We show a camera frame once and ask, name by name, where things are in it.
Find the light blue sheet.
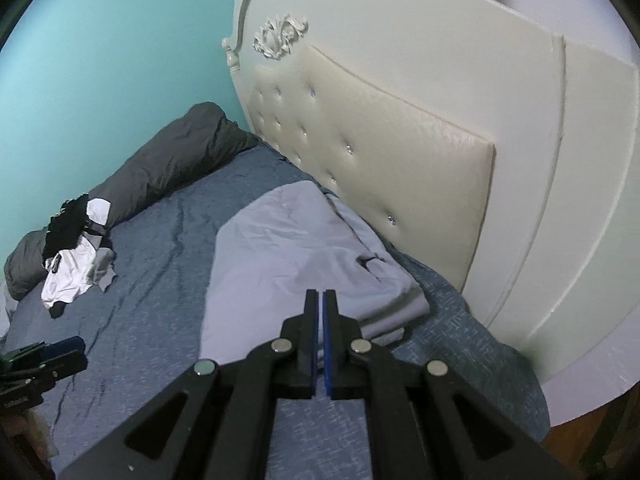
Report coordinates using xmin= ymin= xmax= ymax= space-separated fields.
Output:
xmin=0 ymin=282 xmax=15 ymax=336

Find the grey shirt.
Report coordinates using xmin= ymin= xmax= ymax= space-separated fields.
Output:
xmin=87 ymin=247 xmax=119 ymax=294

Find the light grey jacket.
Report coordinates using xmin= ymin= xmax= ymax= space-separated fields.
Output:
xmin=200 ymin=180 xmax=397 ymax=367

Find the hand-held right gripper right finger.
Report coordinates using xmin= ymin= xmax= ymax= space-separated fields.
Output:
xmin=322 ymin=287 xmax=581 ymax=480

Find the white cloth piece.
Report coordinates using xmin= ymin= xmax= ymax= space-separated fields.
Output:
xmin=86 ymin=199 xmax=112 ymax=227

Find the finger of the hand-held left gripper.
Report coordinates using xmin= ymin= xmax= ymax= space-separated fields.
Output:
xmin=27 ymin=349 xmax=90 ymax=379
xmin=42 ymin=336 xmax=87 ymax=359

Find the dark grey duvet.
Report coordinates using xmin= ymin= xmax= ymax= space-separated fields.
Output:
xmin=4 ymin=101 xmax=261 ymax=302

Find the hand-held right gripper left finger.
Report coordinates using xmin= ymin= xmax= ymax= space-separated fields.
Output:
xmin=57 ymin=287 xmax=320 ymax=480

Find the cream tufted headboard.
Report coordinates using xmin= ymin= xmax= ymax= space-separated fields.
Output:
xmin=220 ymin=0 xmax=640 ymax=417

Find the blue bed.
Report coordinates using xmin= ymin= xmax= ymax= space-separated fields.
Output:
xmin=0 ymin=145 xmax=552 ymax=480

